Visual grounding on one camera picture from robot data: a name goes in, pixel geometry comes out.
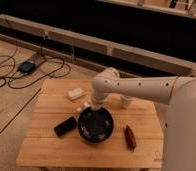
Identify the white rectangular block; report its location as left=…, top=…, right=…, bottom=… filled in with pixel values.
left=67, top=87, right=84, bottom=100

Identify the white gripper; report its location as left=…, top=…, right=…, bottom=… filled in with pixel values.
left=91, top=94, right=107, bottom=111

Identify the wooden table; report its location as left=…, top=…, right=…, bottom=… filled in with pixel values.
left=16, top=79, right=163, bottom=168

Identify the red-brown oblong object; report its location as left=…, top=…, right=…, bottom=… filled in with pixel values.
left=124, top=125, right=136, bottom=151

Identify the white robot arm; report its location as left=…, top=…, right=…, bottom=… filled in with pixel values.
left=91, top=68, right=196, bottom=171

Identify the black rectangular box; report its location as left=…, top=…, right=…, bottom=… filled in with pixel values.
left=54, top=117, right=77, bottom=137

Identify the white plastic bottle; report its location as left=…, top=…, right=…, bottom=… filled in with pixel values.
left=77, top=101, right=91, bottom=113

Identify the white paper cup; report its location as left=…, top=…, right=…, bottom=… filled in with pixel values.
left=120, top=95, right=133, bottom=109

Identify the blue power box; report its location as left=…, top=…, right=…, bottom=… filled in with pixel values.
left=18, top=61, right=36, bottom=74

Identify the dark ceramic bowl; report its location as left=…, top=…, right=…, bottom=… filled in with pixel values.
left=78, top=107, right=114, bottom=143

